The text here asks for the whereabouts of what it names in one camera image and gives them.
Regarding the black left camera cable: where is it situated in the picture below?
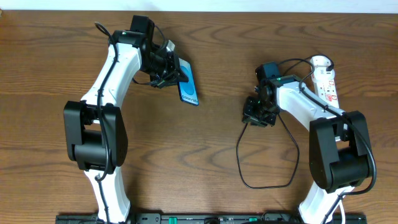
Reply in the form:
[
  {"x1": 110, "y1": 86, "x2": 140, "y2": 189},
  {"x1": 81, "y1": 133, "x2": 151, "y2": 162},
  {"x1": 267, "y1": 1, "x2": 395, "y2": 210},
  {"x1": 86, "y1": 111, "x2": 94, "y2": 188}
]
[{"x1": 94, "y1": 21, "x2": 121, "y2": 224}]

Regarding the white power strip cord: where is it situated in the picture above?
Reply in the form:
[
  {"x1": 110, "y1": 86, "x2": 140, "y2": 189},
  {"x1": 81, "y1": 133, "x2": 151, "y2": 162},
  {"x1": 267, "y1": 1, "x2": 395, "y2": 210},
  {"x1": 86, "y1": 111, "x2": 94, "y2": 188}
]
[{"x1": 338, "y1": 198, "x2": 346, "y2": 224}]

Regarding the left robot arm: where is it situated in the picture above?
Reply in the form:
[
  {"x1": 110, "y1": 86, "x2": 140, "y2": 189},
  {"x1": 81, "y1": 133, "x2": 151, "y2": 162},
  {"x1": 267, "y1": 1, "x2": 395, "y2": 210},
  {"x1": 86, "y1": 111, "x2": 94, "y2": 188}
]
[{"x1": 63, "y1": 15, "x2": 193, "y2": 223}]

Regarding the black USB charging cable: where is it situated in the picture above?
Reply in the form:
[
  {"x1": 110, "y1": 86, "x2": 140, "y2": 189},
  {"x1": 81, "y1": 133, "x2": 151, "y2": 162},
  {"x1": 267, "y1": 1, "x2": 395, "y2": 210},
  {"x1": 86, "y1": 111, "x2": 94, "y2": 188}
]
[{"x1": 235, "y1": 54, "x2": 335, "y2": 190}]

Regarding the Samsung Galaxy smartphone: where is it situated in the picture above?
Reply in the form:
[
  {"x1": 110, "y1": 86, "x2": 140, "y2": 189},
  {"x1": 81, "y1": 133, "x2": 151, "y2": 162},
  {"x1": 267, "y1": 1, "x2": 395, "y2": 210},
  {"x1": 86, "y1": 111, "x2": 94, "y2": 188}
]
[{"x1": 178, "y1": 58, "x2": 199, "y2": 106}]

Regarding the white power strip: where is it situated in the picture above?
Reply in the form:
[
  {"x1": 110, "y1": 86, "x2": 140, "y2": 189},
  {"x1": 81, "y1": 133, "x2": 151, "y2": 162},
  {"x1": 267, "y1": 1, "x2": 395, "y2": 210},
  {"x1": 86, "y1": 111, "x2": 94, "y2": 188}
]
[{"x1": 312, "y1": 67, "x2": 339, "y2": 108}]

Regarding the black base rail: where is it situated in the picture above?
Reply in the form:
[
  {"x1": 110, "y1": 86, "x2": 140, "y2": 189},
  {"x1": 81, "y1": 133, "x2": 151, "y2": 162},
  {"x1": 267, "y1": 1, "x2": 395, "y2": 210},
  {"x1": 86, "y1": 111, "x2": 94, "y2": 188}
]
[{"x1": 55, "y1": 212, "x2": 368, "y2": 224}]

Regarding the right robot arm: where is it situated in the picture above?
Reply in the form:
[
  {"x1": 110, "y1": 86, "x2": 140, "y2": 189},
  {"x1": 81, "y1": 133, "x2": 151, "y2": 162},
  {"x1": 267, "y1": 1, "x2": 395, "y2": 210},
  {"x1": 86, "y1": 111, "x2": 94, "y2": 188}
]
[{"x1": 242, "y1": 62, "x2": 377, "y2": 223}]

